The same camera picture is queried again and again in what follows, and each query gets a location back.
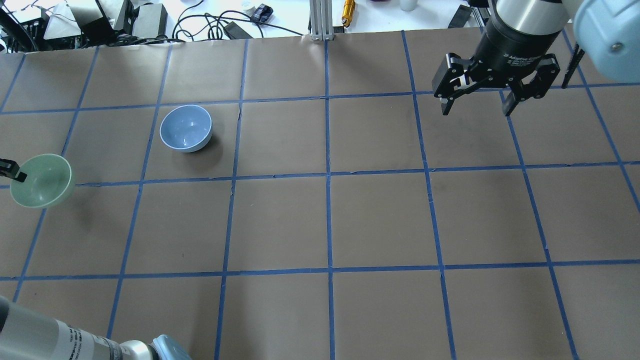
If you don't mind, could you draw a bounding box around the gold metal cylinder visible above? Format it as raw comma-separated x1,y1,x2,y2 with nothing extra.
340,0,356,28

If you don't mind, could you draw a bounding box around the black power adapter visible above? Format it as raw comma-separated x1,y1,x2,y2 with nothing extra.
222,22,253,40

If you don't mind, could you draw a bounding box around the aluminium frame post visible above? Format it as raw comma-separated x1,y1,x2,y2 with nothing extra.
309,0,335,41

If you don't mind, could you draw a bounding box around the brown paper mat blue grid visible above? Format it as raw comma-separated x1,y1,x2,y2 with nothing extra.
1,28,640,360

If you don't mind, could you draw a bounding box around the small black box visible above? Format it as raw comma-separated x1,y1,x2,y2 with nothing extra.
447,4,473,28

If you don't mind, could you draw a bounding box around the blue ceramic bowl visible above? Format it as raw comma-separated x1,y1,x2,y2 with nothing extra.
158,104,213,153

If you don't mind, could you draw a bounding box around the black adaptive gripper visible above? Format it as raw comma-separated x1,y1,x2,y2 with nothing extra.
432,15,560,117

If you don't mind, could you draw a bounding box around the green ceramic bowl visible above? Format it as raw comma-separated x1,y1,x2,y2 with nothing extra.
10,153,76,209

